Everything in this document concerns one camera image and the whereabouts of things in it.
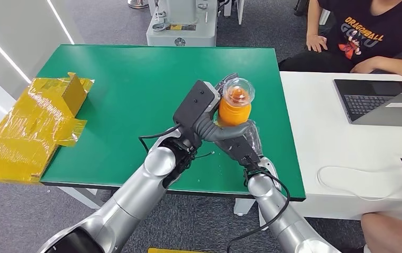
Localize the yellow flat object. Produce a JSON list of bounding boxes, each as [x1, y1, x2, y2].
[[147, 248, 201, 253]]

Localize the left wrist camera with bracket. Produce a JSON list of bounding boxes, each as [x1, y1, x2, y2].
[[172, 79, 221, 129]]

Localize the white slanted table leg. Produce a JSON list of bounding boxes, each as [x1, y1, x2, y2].
[[56, 187, 105, 210]]

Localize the white table foot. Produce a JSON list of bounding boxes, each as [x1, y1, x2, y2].
[[233, 198, 256, 217]]

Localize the orange detergent bottle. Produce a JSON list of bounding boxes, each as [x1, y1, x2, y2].
[[217, 77, 256, 127]]

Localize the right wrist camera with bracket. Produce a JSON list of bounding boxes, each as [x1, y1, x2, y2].
[[221, 137, 261, 167]]

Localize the chrome stand base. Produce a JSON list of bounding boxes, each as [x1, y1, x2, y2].
[[127, 0, 150, 10]]

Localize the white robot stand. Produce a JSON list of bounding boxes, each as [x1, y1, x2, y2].
[[146, 0, 218, 47]]

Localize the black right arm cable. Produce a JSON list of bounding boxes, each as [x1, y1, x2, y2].
[[227, 167, 291, 253]]

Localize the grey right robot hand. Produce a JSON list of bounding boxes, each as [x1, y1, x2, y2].
[[244, 119, 268, 158]]

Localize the black office chair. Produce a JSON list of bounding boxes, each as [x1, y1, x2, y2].
[[293, 0, 309, 17]]

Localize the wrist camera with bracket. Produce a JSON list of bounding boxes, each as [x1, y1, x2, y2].
[[172, 79, 221, 129], [221, 137, 261, 167]]

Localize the white frame legs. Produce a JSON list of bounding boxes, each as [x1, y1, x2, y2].
[[222, 0, 244, 27]]

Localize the yellow taped cardboard box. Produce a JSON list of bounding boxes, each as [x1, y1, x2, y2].
[[0, 72, 95, 185]]

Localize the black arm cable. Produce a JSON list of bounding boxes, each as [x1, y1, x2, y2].
[[227, 167, 291, 253], [138, 125, 182, 154]]

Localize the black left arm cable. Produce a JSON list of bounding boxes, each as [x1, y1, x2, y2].
[[138, 125, 182, 154]]

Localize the person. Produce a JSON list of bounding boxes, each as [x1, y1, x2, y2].
[[360, 212, 402, 253]]

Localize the dark grey laptop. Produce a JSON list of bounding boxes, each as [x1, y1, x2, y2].
[[333, 79, 402, 128]]

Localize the thin white cable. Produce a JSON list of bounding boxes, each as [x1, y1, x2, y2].
[[316, 164, 402, 202]]

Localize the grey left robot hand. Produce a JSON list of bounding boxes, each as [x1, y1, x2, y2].
[[214, 72, 253, 142]]

